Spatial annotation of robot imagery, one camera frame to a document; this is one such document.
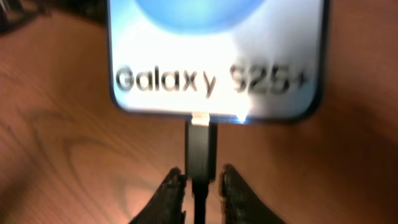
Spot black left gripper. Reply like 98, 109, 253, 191
1, 0, 107, 34

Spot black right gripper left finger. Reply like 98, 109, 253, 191
129, 167, 187, 224

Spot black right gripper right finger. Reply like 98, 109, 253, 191
219, 164, 285, 224

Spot black USB charging cable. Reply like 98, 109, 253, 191
184, 111, 218, 224

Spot blue Galaxy smartphone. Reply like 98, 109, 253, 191
106, 0, 331, 123

